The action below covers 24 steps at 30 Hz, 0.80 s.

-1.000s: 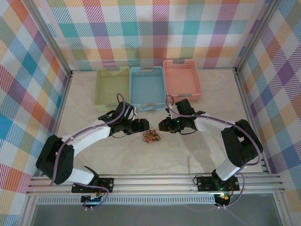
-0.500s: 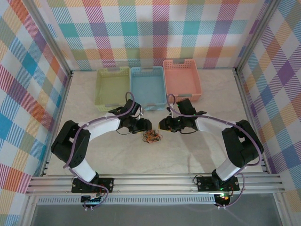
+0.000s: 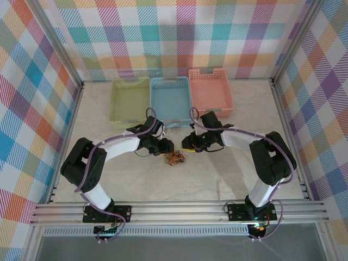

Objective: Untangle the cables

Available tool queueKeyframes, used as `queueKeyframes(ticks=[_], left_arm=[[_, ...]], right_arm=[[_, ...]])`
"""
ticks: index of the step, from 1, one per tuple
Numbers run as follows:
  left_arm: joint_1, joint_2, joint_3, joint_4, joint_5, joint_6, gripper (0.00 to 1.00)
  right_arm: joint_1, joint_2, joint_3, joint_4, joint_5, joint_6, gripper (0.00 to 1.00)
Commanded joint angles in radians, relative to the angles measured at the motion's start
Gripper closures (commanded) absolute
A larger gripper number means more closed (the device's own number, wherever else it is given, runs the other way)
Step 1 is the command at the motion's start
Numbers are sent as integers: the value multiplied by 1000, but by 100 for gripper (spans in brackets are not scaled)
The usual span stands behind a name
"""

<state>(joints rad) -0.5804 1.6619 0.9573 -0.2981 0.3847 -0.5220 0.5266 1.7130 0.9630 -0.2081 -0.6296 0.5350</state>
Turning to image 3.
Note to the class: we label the aluminium upright frame post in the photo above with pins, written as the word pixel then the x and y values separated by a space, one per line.
pixel 58 42
pixel 297 40

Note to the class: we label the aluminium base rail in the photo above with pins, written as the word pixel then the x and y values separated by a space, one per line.
pixel 176 213

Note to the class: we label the green perforated plastic basket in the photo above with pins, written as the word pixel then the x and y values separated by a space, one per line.
pixel 127 100

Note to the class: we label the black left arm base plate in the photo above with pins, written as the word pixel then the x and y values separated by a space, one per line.
pixel 122 213

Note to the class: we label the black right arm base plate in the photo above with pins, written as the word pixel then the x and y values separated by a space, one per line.
pixel 236 212

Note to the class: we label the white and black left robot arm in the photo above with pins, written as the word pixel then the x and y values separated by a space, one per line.
pixel 93 166

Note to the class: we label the blue perforated plastic basket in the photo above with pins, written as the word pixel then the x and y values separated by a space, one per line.
pixel 170 100

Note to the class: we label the pink perforated plastic basket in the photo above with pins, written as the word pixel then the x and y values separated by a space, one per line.
pixel 210 92

